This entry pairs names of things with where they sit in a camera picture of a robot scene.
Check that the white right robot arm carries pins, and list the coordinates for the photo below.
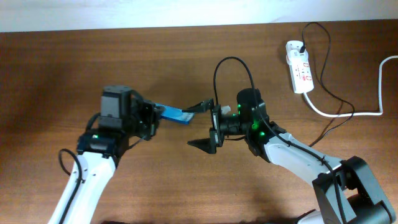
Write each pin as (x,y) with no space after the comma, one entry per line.
(346,190)

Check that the white charger plug adapter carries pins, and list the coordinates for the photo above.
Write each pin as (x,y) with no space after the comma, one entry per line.
(294,55)

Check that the white power strip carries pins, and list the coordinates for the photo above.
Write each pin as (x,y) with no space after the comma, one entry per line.
(301,76)

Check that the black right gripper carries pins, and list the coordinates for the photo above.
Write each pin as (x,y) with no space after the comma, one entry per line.
(216,111)

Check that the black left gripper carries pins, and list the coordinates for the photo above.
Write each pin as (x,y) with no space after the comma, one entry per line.
(154,112)

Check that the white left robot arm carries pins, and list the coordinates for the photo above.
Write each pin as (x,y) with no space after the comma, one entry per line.
(124,114)

